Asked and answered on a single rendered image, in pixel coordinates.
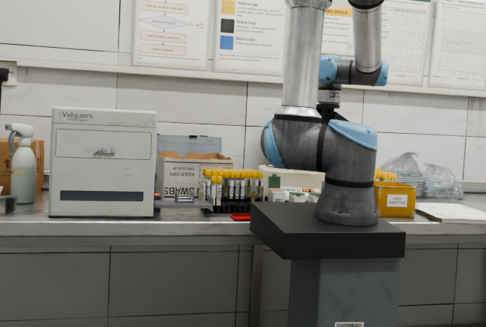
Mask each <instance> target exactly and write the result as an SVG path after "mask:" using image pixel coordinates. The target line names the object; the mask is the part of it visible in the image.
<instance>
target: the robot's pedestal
mask: <svg viewBox="0 0 486 327"><path fill-rule="evenodd" d="M401 261H402V258H351V259H301V260H291V271H290V285H289V309H288V323H287V327H397V322H398V301H399V289H400V278H401Z"/></svg>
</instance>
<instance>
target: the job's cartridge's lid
mask: <svg viewBox="0 0 486 327"><path fill-rule="evenodd" d="M268 188H273V189H277V188H278V189H280V188H281V177H277V174H272V176H271V177H268Z"/></svg>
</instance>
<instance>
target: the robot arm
mask: <svg viewBox="0 0 486 327"><path fill-rule="evenodd" d="M332 1H333V0H284V2H285V4H286V5H287V6H288V7H289V8H290V12H289V27H288V35H287V44H286V60H285V68H284V76H283V92H282V100H281V107H280V108H279V109H278V110H277V111H276V112H275V113H274V119H271V120H269V121H268V122H267V124H266V126H265V152H266V156H267V159H268V161H269V163H270V164H271V165H272V166H274V167H279V168H284V169H287V170H289V169H295V170H302V171H314V172H322V173H325V182H324V186H323V189H322V191H321V193H320V197H319V198H318V200H317V204H316V205H315V217H316V218H318V219H320V220H322V221H325V222H328V223H332V224H338V225H344V226H372V225H375V224H377V223H378V207H377V204H376V200H375V195H374V191H373V187H374V178H375V164H376V155H377V150H378V134H377V132H376V130H375V129H373V128H371V127H368V126H365V125H362V124H357V123H353V122H350V121H349V120H347V119H346V118H344V117H343V116H342V115H340V114H339V113H337V112H336V111H334V109H339V108H340V105H339V103H341V88H342V85H365V86H371V87H375V86H385V85H386V84H387V81H388V69H389V64H388V62H386V61H381V59H382V3H383V2H384V1H385V0H347V1H348V3H349V4H350V5H351V10H352V22H353V36H354V60H350V59H343V58H342V57H341V56H335V55H325V56H321V50H322V42H323V27H324V19H325V11H326V10H327V9H328V8H329V7H330V6H332ZM317 89H318V91H317ZM317 102H318V104H317Z"/></svg>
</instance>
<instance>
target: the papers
mask: <svg viewBox="0 0 486 327"><path fill-rule="evenodd" d="M418 206H419V208H416V209H415V211H416V212H418V213H421V214H423V215H426V216H428V217H430V218H433V219H435V220H437V221H440V222H442V223H463V224H486V213H484V212H482V211H478V210H476V209H473V208H469V207H466V206H464V205H460V204H450V203H418Z"/></svg>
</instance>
